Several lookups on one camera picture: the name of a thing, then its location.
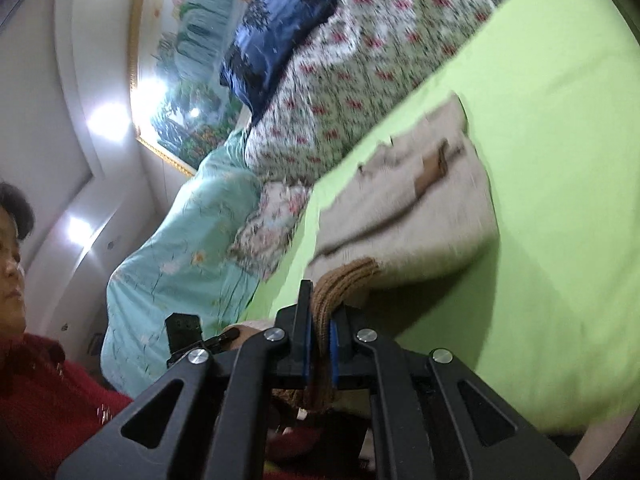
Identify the beige knitted sweater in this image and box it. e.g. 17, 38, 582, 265
277, 93, 498, 412

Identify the teal floral bedsheet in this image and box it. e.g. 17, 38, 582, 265
101, 130, 262, 398

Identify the pastel floral ruffled pillow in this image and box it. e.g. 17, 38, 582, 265
228, 182, 311, 281

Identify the person in red sweater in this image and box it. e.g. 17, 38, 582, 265
0, 179, 371, 480

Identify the gold framed landscape painting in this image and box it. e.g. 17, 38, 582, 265
129, 0, 256, 174

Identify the dark blue shiny pillow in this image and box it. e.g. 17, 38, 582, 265
219, 0, 340, 125

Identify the white red floral quilt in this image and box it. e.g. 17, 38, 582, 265
245, 0, 504, 182

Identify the lime green blanket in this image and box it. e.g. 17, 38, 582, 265
245, 0, 639, 432

